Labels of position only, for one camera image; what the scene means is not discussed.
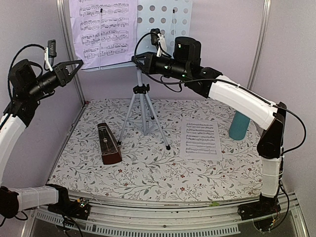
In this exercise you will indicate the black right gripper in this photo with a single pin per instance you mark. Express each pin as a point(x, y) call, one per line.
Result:
point(149, 66)

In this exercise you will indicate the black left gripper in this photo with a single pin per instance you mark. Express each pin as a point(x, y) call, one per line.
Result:
point(62, 72)

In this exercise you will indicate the purple sheet music page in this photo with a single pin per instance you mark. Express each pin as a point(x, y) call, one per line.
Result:
point(104, 31)

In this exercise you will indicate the white sheet music page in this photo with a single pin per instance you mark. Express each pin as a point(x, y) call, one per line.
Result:
point(200, 140)

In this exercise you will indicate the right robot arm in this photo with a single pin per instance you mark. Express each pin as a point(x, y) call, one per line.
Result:
point(185, 66)

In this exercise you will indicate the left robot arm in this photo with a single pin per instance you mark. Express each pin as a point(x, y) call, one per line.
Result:
point(29, 89)

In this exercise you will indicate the floral patterned table mat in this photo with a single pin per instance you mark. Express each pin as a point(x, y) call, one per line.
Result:
point(151, 167)

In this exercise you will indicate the brown wooden metronome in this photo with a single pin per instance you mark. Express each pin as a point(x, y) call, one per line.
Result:
point(110, 151)

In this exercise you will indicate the teal cup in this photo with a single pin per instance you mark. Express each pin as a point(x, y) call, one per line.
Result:
point(239, 126)

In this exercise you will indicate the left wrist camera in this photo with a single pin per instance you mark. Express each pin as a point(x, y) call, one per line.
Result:
point(49, 55)

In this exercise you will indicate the left aluminium frame post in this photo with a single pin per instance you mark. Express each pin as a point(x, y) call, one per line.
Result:
point(64, 19)

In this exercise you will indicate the aluminium frame post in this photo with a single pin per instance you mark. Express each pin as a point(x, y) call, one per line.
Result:
point(64, 19)
point(260, 43)

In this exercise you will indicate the right aluminium frame post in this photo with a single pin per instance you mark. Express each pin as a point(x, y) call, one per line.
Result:
point(260, 43)

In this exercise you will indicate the aluminium base frame rail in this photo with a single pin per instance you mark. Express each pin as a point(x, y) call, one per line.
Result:
point(115, 217)

